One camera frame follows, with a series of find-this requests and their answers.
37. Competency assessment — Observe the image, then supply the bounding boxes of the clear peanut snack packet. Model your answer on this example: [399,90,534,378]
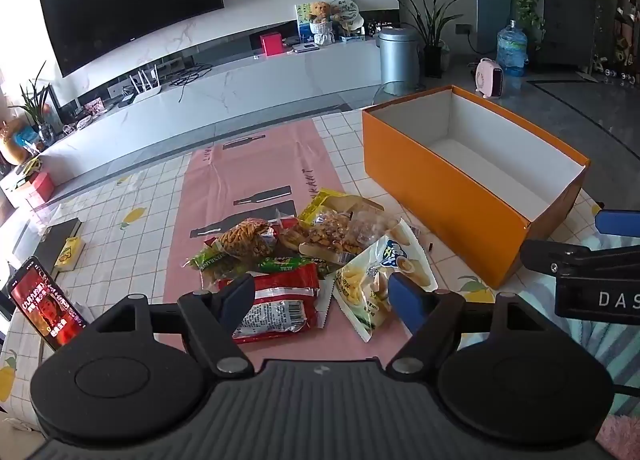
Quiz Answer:
[298,194,402,262]

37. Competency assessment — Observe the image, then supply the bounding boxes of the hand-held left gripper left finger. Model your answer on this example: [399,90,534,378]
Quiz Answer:
[87,273,256,377]

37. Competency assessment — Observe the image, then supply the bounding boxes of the dark grey cabinet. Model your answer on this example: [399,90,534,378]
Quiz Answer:
[537,0,597,67]

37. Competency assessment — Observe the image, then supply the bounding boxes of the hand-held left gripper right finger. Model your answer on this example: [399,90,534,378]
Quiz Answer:
[386,272,556,376]

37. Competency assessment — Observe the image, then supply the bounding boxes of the blue water bottle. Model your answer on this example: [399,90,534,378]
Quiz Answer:
[496,19,530,78]

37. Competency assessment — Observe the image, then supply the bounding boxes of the small yellow box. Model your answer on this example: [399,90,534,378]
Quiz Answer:
[52,236,82,270]

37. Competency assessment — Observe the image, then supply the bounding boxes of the silver trash bin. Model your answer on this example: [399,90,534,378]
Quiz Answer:
[376,26,421,96]

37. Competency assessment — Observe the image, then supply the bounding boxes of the smartphone with lit screen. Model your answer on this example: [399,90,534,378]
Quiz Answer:
[7,256,89,354]

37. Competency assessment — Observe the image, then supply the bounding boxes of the black cables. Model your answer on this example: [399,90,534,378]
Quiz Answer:
[169,63,214,90]

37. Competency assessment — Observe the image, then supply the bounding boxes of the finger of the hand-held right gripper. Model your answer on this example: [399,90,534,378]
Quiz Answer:
[594,209,640,235]
[519,239,601,282]

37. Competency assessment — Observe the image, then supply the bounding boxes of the orange twisted snack packet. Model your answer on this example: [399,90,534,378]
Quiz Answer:
[204,218,281,259]

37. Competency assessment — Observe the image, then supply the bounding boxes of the brown teddy bear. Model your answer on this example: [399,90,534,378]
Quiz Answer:
[307,0,335,46]

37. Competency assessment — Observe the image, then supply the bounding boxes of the black notebook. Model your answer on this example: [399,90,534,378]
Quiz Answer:
[11,217,83,273]

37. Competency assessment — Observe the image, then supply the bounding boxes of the teal striped cloth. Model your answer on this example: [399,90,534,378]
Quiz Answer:
[565,233,640,441]

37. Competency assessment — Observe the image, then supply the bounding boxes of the red storage box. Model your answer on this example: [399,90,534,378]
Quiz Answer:
[24,171,56,209]

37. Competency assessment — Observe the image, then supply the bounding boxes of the red tissue box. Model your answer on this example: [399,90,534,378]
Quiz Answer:
[260,33,285,58]

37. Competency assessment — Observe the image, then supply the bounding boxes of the green raisin packet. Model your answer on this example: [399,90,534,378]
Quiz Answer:
[182,243,261,287]
[257,256,332,277]

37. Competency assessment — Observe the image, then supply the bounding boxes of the plant in black pot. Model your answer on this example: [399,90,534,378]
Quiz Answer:
[385,0,472,79]

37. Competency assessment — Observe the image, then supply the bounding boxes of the orange cardboard box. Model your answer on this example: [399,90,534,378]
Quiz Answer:
[362,85,592,289]

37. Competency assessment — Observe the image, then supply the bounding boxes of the yellow snack packet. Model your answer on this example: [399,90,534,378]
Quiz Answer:
[298,189,348,222]

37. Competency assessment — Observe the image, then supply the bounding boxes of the red snack packet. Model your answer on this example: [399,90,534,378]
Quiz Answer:
[217,263,321,345]

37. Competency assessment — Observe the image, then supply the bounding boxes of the pink paper bag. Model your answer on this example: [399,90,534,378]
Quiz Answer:
[164,119,406,367]

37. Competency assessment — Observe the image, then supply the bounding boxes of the green potted plant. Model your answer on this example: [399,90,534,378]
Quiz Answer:
[7,60,57,147]

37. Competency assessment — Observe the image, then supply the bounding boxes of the white marble tv cabinet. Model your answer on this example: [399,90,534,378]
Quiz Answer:
[0,35,387,203]

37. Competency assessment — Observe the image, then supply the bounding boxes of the white router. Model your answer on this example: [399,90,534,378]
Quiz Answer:
[128,68,164,102]

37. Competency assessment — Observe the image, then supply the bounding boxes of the black flat television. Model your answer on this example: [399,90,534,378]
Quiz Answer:
[39,0,224,78]

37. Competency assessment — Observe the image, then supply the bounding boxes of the white blue chips packet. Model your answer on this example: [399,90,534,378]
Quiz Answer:
[331,217,439,343]

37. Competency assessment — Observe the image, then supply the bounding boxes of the white paper fan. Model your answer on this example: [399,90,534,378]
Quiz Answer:
[330,0,365,34]

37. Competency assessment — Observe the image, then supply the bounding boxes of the pink space heater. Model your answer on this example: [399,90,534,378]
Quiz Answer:
[474,58,505,100]

